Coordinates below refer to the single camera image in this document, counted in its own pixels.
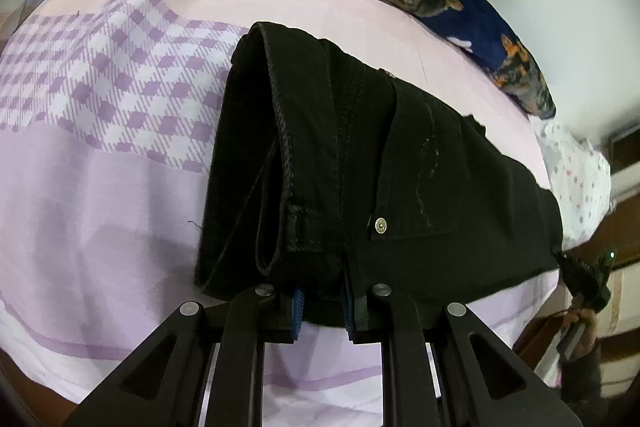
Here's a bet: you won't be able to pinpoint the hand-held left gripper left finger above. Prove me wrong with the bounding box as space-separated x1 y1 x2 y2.
62 284 303 427

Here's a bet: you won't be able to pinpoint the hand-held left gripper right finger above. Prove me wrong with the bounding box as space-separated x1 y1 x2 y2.
342 264 586 427

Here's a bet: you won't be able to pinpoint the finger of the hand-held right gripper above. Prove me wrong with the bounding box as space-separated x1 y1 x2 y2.
554 247 578 280

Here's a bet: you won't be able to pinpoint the black pants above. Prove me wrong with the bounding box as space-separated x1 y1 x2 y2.
194 21 565 328

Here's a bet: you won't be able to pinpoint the person's right forearm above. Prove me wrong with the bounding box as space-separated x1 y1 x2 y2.
557 342 606 408

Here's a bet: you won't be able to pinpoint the person's right hand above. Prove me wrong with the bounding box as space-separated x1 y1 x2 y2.
565 304 602 358

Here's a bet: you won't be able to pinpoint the wooden cabinet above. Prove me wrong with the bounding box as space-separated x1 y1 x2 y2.
590 127 640 388

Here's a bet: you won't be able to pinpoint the white patterned pillow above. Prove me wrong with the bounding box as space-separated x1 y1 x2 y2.
530 114 613 253

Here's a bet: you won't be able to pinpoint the pink purple checked bed sheet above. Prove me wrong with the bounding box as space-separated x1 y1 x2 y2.
0 0 566 427

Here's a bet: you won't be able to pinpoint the navy blanket with orange print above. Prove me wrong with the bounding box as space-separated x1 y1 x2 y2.
127 0 557 118

